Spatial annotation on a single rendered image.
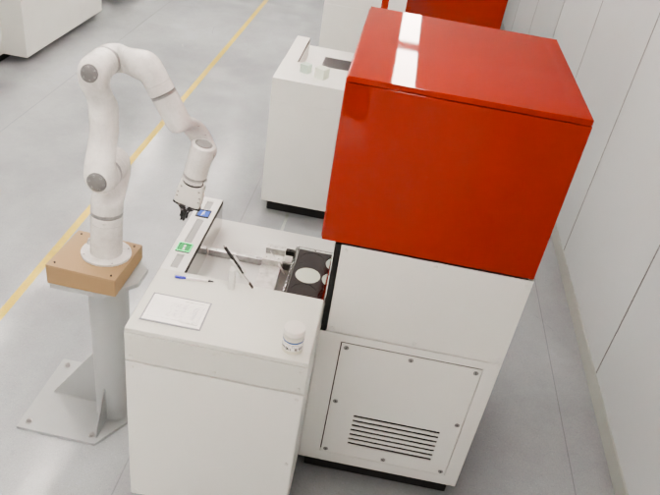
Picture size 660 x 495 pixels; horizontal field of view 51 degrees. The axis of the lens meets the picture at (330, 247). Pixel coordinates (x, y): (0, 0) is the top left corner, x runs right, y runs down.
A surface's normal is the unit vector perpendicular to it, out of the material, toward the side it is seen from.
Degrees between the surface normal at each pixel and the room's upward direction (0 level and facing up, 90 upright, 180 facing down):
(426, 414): 90
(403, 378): 90
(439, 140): 90
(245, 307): 0
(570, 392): 0
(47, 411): 0
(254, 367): 90
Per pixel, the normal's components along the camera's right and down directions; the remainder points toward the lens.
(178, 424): -0.14, 0.54
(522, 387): 0.14, -0.81
